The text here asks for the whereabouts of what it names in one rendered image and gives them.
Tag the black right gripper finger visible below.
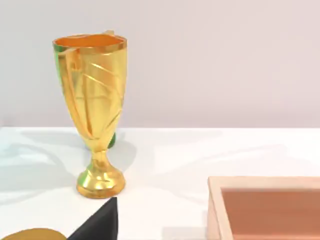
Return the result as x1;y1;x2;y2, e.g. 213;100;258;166
67;196;119;240

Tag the flat round yellow coaster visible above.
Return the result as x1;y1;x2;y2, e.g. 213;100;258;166
0;227;68;240

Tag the green bottle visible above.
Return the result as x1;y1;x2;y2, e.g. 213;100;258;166
107;132;117;150

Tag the gold trophy cup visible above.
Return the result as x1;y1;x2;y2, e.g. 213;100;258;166
52;29;129;200

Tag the shallow salmon-coloured box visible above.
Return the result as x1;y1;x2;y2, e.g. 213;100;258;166
206;175;320;240

